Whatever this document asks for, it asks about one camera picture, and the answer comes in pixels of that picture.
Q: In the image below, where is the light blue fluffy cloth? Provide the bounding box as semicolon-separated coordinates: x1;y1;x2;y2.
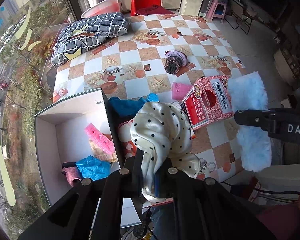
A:
228;72;271;172

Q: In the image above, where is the pink sponge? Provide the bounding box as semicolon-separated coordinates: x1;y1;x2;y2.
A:
172;82;192;101
84;123;115;155

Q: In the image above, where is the cream polka dot scrunchie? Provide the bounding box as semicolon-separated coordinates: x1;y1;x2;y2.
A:
130;102;200;203

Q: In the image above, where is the purple striped knit hat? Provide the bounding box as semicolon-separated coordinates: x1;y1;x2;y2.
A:
164;50;188;75

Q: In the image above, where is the beige fuzzy sock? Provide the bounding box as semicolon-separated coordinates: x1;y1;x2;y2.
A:
89;139;118;163

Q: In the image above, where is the person's jeans leg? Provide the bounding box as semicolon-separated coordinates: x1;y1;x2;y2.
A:
150;203;177;240

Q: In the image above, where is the white peach drink carton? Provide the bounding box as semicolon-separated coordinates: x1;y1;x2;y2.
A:
118;119;137;159

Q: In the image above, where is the white open storage box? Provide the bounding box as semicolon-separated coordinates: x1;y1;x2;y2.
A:
34;88;120;205

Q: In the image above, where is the red patterned tissue box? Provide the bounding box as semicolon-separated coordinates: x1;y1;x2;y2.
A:
181;75;234;130

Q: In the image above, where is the dark blue plastic bag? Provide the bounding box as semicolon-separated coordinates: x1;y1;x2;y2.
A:
108;93;159;118

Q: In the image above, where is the pink plastic stool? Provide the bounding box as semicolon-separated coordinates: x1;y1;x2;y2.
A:
206;0;227;23

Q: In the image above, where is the checkered tablecloth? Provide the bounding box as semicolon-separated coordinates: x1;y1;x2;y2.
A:
52;13;248;208

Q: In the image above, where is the grey plaid pillow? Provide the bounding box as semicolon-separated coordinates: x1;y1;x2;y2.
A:
51;12;130;68

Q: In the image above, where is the pink plastic basin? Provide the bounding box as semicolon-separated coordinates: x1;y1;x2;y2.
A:
81;0;120;19

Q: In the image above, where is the black folding chair frame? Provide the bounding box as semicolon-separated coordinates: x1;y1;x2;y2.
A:
224;0;254;35

